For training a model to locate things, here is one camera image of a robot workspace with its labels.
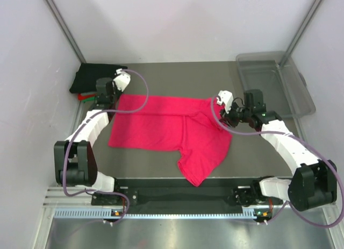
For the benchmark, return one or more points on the folded red t shirt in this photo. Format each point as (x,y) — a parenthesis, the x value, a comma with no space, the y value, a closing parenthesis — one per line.
(86,94)

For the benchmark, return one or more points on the right corner frame post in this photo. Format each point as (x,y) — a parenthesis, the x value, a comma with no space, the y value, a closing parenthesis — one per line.
(311,12)

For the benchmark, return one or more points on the pink t shirt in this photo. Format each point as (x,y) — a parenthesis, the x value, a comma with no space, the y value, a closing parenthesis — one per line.
(180,124)

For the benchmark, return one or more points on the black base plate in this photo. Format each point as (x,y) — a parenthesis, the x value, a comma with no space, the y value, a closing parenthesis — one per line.
(179,182)

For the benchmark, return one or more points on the corner frame post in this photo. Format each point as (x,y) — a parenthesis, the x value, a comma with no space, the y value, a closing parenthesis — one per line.
(65,29)
(311,12)

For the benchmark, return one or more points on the clear plastic bin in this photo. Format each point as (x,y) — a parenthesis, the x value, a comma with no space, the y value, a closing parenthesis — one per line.
(284,88)

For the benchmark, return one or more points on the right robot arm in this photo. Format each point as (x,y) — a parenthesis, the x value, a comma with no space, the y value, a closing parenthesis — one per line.
(313,183)

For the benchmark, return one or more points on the grey cable duct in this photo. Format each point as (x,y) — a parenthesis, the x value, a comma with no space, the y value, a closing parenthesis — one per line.
(88,213)

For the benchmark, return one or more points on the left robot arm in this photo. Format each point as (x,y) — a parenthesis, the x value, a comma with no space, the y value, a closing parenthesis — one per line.
(74,157)

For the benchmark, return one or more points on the aluminium frame rail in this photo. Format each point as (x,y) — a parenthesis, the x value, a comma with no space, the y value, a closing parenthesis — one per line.
(159,196)

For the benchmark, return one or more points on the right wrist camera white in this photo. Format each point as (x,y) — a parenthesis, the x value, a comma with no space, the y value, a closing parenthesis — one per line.
(226,99)

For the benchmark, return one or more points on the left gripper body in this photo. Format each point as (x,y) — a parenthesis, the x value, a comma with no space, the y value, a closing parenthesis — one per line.
(116,94)

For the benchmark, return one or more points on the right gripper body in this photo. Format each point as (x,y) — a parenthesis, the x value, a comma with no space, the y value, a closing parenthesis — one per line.
(236,114)

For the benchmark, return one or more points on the left corner frame post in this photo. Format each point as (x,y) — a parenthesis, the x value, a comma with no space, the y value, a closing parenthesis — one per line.
(65,29)

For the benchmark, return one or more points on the folded black t shirt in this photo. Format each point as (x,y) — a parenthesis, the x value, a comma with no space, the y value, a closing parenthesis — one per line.
(88,73)

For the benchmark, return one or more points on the folded green t shirt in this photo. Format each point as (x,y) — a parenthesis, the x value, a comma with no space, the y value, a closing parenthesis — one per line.
(86,98)

